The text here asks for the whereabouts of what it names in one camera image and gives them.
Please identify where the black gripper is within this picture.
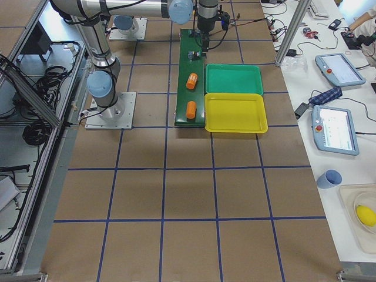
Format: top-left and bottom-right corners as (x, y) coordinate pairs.
(200, 31), (210, 56)

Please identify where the orange cylinder with 4680 print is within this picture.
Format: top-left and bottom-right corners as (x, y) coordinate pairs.
(186, 72), (198, 90)

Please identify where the plain orange cylinder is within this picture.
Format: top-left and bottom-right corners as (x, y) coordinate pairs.
(186, 100), (196, 119)

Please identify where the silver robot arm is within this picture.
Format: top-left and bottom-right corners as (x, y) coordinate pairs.
(106, 1), (230, 54)
(51, 1), (193, 119)

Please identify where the green plastic tray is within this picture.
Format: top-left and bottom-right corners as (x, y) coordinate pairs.
(205, 63), (264, 95)

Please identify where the green conveyor belt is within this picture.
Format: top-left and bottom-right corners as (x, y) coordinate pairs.
(174, 29), (205, 127)

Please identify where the yellow plastic tray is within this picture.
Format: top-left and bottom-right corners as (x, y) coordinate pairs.
(204, 93), (268, 133)

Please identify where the black power adapter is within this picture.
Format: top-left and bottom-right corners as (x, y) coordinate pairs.
(294, 102), (309, 120)

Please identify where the teach pendant tablet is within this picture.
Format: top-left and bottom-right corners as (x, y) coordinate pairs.
(311, 105), (360, 156)
(315, 53), (366, 87)

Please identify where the blue plastic cup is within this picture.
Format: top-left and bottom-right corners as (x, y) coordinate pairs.
(316, 169), (343, 189)

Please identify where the beige tray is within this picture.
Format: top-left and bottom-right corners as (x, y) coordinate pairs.
(338, 184), (375, 254)

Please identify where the yellow lemon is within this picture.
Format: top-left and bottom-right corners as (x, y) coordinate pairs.
(355, 205), (375, 227)

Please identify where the red black wire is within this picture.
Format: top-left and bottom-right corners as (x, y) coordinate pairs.
(229, 17), (270, 26)

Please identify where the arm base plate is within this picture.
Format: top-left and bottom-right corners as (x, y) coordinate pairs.
(85, 92), (136, 130)
(109, 16), (147, 41)

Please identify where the aluminium frame post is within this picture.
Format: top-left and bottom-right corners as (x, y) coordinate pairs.
(275, 0), (311, 66)

